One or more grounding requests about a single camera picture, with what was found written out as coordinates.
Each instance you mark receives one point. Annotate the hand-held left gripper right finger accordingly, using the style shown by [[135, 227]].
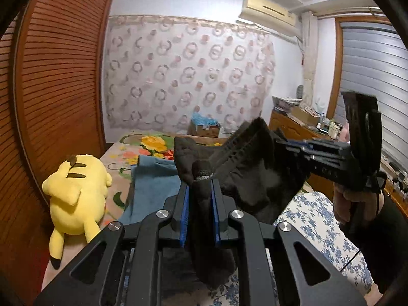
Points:
[[216, 216]]

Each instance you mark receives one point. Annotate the circle patterned curtain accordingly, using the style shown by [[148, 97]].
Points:
[[191, 76]]

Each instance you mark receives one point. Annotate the stack of magazines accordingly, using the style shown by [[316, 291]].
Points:
[[287, 103]]

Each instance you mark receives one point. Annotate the person's right hand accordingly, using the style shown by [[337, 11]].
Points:
[[360, 208]]

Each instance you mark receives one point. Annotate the brown cardboard box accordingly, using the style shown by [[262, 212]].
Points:
[[204, 131]]

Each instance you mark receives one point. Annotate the yellow plush toy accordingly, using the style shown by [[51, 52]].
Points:
[[79, 197]]

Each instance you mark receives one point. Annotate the white air conditioner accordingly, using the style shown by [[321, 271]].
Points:
[[267, 11]]

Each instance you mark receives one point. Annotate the colourful flower bed sheet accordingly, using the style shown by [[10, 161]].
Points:
[[127, 153]]

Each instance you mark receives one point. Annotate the black pants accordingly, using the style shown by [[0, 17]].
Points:
[[248, 185]]

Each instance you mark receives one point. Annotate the white tied curtain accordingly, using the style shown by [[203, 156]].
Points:
[[309, 63]]

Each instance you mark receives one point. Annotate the grey round object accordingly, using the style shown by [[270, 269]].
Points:
[[300, 92]]

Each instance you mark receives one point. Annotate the wooden louvered door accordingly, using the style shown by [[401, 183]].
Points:
[[57, 70]]

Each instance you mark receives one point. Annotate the teal pants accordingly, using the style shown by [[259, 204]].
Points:
[[153, 178]]

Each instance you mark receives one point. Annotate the blue plastic bag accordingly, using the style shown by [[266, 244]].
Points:
[[205, 120]]

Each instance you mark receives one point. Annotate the pile of small electronics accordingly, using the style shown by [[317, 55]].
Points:
[[397, 175]]

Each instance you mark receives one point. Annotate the wooden dresser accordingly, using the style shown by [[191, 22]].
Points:
[[287, 130]]

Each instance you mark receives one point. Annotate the pink bottle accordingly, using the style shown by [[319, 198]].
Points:
[[343, 134]]

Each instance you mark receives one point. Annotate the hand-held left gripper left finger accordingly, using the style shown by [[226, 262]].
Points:
[[184, 216]]

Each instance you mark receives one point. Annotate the grey window blind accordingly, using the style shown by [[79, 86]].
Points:
[[366, 63]]

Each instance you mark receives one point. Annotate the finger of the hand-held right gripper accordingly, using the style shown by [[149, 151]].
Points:
[[306, 146], [325, 160]]

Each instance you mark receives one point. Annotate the row of small bottles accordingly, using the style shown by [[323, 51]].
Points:
[[328, 127]]

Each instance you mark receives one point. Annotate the open cardboard box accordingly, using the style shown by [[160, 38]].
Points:
[[306, 114]]

